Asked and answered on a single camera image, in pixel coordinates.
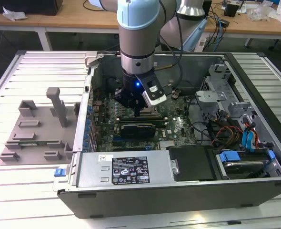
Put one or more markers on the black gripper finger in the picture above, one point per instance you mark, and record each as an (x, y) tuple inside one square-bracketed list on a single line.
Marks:
[(142, 105), (122, 99)]

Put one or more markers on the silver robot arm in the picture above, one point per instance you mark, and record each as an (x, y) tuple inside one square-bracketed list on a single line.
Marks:
[(135, 35)]

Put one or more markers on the black round motherboard part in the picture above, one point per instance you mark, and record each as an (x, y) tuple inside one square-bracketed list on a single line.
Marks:
[(111, 84)]

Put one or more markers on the black RAM slot bank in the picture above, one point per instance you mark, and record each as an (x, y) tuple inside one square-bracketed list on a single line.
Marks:
[(154, 119)]

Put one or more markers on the black graphics card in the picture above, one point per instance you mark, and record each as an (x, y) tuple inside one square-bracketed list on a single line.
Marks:
[(138, 131)]

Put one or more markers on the round coin battery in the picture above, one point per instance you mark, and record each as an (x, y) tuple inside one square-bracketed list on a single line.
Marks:
[(175, 95)]

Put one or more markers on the green motherboard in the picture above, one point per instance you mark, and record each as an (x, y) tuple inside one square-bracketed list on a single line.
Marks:
[(178, 128)]

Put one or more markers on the silver chipset heatsink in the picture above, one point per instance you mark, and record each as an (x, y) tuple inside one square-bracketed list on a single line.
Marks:
[(167, 144)]

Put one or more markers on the silver drive cage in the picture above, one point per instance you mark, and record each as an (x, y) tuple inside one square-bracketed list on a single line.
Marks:
[(209, 96)]

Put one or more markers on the silver power supply unit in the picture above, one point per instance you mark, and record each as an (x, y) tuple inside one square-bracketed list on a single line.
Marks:
[(95, 167)]

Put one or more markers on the black plastic shroud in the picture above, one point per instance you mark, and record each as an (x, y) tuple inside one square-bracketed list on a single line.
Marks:
[(190, 162)]

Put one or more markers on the blue case latch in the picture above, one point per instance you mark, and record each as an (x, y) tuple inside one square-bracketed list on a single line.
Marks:
[(59, 172)]

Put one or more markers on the long wooden desk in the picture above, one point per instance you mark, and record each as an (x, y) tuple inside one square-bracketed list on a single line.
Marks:
[(59, 20)]

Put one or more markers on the black PC case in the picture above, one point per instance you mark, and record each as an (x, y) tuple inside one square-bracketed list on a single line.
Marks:
[(154, 202)]

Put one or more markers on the green RAM stick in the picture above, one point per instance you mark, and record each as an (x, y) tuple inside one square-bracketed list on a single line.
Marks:
[(33, 143)]

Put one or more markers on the grey parts rack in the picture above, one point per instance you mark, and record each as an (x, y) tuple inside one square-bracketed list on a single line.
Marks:
[(35, 152)]

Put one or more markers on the small flat black device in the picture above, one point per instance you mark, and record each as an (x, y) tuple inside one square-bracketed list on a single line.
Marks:
[(225, 23)]

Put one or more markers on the hard disk in blue carrier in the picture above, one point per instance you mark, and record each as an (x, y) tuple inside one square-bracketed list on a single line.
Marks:
[(243, 167)]

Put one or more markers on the small black cube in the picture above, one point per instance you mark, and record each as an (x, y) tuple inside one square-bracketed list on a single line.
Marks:
[(231, 9)]

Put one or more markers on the large black box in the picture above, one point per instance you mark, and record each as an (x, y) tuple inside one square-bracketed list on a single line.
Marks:
[(23, 6)]

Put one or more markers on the crumpled white paper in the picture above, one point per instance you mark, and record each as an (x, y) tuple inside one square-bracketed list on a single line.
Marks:
[(14, 14)]

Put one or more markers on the clear plastic bags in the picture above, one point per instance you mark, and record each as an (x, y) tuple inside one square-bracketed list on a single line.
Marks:
[(262, 10)]

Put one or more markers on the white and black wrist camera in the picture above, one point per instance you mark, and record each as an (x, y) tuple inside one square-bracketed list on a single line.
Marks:
[(154, 100)]

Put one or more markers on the silver metal bracket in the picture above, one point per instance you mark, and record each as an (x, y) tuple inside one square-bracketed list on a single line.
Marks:
[(216, 78)]

